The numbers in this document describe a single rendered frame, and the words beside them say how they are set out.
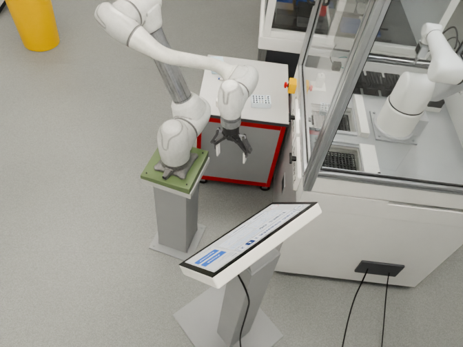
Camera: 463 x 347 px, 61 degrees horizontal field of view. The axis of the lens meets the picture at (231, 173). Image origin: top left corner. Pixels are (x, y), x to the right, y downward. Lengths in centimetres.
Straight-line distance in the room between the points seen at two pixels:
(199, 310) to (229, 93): 143
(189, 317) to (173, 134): 115
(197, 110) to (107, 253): 123
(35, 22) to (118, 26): 261
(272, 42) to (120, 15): 146
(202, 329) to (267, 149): 120
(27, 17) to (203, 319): 309
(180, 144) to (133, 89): 197
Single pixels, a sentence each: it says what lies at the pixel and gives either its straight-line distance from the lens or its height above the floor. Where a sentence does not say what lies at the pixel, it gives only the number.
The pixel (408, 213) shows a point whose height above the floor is 87.
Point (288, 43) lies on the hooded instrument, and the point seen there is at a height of 88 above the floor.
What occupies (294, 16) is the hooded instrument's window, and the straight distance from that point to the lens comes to 288.
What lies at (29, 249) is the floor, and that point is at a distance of 293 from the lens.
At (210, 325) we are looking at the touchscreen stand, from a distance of 250.
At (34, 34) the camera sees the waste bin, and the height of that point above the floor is 20.
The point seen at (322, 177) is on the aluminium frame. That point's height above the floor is 106.
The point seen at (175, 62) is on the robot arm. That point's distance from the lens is 170.
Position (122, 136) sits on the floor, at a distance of 340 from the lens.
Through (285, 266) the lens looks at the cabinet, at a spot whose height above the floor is 15.
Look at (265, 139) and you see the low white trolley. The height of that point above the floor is 59.
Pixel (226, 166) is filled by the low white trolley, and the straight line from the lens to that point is 282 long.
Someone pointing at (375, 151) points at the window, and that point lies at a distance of 177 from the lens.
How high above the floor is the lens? 242
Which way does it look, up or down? 51 degrees down
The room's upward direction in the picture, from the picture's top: 8 degrees clockwise
